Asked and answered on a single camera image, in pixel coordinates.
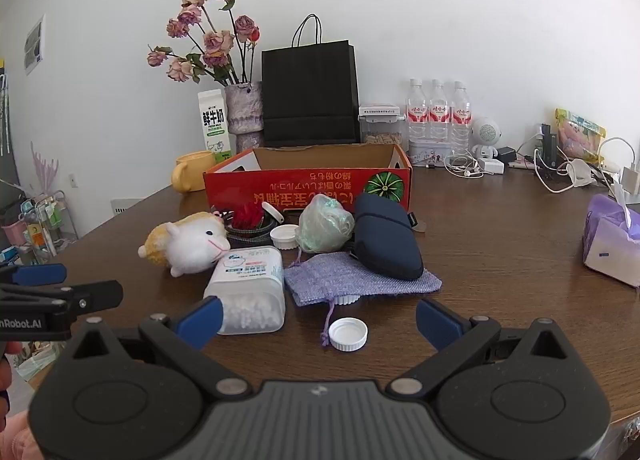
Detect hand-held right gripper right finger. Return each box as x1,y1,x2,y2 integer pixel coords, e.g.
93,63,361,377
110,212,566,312
390,297,576,397

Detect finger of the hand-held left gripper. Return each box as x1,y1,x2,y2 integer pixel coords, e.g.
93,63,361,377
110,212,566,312
0,281,124,316
0,263,68,287

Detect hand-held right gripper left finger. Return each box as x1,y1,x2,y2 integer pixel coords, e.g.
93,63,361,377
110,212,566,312
60,296,251,398

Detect clear cotton swab box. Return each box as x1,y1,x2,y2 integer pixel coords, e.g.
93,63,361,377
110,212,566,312
203,246,287,336

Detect black braided cable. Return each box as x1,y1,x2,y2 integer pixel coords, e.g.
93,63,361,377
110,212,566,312
224,212,282,249

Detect navy blue case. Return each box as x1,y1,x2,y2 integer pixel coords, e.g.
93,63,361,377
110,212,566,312
348,193,428,282

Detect purple drawstring pouch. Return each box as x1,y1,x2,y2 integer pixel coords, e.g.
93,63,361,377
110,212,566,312
284,251,443,347

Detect red rose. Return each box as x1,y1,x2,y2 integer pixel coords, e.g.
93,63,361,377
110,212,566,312
231,202,266,232

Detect green plastic bag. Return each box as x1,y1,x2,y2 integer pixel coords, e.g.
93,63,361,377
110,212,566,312
296,193,356,255

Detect red cardboard box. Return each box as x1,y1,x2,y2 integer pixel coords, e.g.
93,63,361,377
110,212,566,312
202,142,414,215

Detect person's left hand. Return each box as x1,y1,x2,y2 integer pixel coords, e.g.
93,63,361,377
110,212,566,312
0,340,22,393

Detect storage cart with supplies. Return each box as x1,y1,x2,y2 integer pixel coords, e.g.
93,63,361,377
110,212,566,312
0,190,80,268

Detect purple feathery decoration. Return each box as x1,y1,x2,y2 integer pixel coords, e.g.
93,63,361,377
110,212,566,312
29,140,62,197

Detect pink cloth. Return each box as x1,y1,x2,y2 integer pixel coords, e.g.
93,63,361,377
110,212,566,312
0,410,46,460

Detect yellow mug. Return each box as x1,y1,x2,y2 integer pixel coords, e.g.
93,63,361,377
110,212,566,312
171,150,217,193

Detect printed tin box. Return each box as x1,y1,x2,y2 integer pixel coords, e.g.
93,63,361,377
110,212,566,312
408,139,450,169

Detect purple tissue pack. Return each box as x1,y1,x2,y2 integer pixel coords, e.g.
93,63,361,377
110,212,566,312
582,194,640,287

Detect white round robot speaker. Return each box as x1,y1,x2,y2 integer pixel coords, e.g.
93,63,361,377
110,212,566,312
471,116,502,159

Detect white milk carton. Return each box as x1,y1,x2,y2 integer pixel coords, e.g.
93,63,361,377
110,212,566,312
197,89,233,164

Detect clear seed container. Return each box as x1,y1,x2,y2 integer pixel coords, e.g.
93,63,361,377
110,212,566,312
359,114,406,145

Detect white face mask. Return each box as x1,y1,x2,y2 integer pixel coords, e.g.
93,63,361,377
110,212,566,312
565,160,599,189

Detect black upright device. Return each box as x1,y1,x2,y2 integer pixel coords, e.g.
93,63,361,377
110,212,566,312
540,124,559,169

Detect purple textured vase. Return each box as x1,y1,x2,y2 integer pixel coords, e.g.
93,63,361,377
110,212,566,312
223,81,264,153

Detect yellow and pink snack bag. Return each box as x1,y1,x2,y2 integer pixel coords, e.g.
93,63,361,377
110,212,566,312
552,107,607,164

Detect white plug charger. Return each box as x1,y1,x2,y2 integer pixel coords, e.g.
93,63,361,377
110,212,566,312
619,165,640,199

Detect black paper bag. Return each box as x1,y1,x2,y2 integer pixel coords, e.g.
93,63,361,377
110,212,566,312
261,14,361,147

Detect dried rose bouquet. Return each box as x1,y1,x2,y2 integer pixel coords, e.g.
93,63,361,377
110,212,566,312
146,0,261,86

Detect white wired earphones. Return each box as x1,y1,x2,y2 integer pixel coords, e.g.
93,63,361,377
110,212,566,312
444,149,493,179

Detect white charging cable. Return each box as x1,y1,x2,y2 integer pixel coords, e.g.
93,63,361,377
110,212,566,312
531,146,592,195

